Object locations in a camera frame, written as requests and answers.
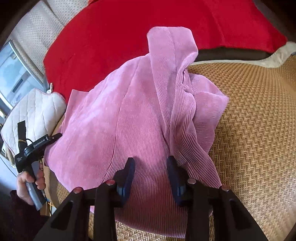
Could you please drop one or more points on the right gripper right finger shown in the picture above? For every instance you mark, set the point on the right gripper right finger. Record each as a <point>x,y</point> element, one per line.
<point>232,221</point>

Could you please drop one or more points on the red blanket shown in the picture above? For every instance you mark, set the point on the red blanket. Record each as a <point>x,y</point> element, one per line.
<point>106,34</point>

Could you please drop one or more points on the beige dotted curtain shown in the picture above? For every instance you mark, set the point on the beige dotted curtain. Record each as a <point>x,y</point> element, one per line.
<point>39,28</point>

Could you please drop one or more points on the silver refrigerator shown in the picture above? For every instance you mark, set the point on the silver refrigerator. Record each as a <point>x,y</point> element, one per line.
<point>16,78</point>

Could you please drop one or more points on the pink corduroy garment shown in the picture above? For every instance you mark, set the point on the pink corduroy garment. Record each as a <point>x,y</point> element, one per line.
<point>149,108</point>

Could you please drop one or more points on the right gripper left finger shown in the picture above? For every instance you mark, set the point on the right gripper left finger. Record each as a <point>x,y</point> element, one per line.
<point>71,220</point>

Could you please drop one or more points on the white quilted cushion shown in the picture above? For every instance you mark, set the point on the white quilted cushion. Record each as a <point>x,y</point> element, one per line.
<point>40,111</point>

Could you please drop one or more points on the woven bamboo mat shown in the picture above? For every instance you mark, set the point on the woven bamboo mat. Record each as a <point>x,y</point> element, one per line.
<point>254,145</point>

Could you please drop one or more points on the left hand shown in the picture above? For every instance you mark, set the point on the left hand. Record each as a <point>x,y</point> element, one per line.
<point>24,178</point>

